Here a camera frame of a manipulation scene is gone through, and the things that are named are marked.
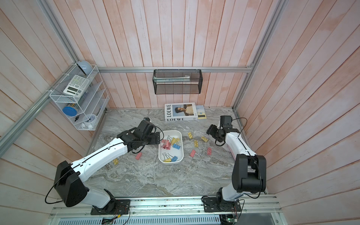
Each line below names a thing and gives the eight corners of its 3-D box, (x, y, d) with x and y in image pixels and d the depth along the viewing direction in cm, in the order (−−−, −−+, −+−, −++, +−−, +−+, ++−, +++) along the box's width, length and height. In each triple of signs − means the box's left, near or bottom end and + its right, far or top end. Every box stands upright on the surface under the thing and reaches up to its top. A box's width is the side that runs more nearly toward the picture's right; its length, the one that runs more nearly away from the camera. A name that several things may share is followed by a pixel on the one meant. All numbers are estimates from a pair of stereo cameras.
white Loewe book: (164, 121, 114) (163, 118, 110) (165, 106, 126) (165, 102, 122) (197, 121, 114) (197, 118, 110) (195, 106, 126) (195, 102, 122)
